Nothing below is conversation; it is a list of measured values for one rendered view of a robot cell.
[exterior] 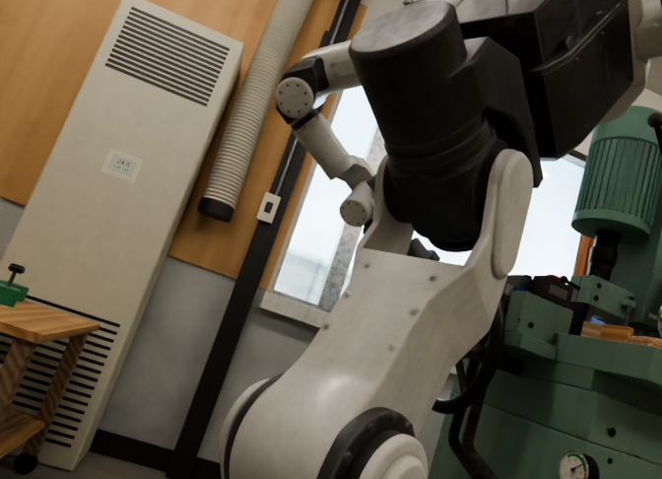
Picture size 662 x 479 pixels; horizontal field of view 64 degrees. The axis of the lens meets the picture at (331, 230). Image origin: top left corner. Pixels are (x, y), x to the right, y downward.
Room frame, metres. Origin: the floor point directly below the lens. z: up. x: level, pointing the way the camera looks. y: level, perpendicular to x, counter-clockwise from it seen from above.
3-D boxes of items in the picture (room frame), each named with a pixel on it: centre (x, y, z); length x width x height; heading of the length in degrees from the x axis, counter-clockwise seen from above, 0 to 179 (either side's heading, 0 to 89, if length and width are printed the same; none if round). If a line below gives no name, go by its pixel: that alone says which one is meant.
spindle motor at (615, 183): (1.24, -0.65, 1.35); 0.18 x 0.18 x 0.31
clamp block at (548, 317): (1.17, -0.47, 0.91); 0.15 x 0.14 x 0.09; 18
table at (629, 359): (1.20, -0.55, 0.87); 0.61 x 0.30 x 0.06; 18
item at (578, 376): (1.22, -0.59, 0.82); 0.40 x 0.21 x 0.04; 18
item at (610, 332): (1.19, -0.63, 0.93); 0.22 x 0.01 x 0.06; 18
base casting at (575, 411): (1.28, -0.77, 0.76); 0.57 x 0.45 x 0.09; 108
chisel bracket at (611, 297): (1.24, -0.67, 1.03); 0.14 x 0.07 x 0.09; 108
